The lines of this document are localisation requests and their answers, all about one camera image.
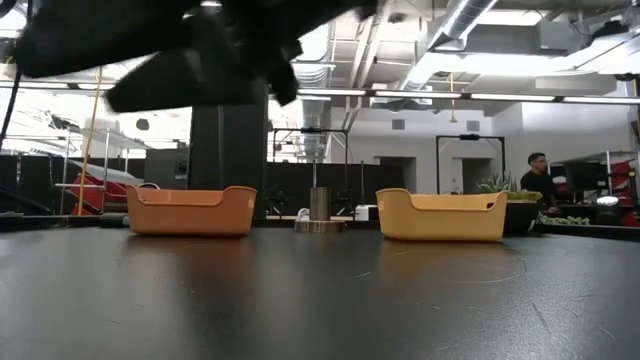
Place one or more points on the succulent plant in black pot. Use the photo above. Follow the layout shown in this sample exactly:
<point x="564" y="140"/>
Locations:
<point x="520" y="217"/>

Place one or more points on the metal cylinder cup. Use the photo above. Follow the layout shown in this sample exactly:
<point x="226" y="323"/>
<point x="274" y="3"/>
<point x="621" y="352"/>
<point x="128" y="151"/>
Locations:
<point x="320" y="205"/>

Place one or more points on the yellow plastic bin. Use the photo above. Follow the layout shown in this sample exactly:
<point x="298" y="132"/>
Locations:
<point x="440" y="222"/>

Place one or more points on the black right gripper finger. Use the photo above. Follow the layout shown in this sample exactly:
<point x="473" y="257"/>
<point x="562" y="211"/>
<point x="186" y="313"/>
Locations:
<point x="100" y="35"/>
<point x="210" y="80"/>

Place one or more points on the person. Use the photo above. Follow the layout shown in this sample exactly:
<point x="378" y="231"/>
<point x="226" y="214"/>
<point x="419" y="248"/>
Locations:
<point x="537" y="185"/>

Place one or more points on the corrugated ceiling duct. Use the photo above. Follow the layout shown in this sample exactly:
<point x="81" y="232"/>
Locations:
<point x="312" y="120"/>

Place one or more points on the silver ceiling duct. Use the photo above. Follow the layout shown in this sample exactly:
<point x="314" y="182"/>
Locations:
<point x="460" y="20"/>

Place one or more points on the green trailing succulent strand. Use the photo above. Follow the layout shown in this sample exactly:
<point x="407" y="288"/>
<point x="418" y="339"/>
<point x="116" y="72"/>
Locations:
<point x="565" y="220"/>

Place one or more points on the black divider wall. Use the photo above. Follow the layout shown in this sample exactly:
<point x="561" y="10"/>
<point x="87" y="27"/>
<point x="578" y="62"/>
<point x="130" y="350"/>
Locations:
<point x="340" y="180"/>

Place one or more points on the metal shelf with red bins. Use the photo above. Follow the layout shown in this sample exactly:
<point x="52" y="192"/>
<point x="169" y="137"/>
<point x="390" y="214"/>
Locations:
<point x="625" y="185"/>

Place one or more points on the orange plastic bin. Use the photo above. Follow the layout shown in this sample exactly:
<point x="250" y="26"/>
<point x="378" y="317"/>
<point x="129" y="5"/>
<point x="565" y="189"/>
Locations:
<point x="190" y="217"/>

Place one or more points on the black partition panel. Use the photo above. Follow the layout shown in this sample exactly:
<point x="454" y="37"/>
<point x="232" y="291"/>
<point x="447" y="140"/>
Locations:
<point x="227" y="150"/>

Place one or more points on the black camera gantry frame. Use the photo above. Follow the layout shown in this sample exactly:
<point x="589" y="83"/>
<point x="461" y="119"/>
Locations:
<point x="310" y="130"/>
<point x="470" y="136"/>

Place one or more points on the red storage bin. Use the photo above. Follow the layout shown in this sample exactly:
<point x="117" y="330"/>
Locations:
<point x="100" y="200"/>

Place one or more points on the overhead LED light bar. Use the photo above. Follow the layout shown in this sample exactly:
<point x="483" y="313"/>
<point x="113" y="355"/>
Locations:
<point x="415" y="94"/>

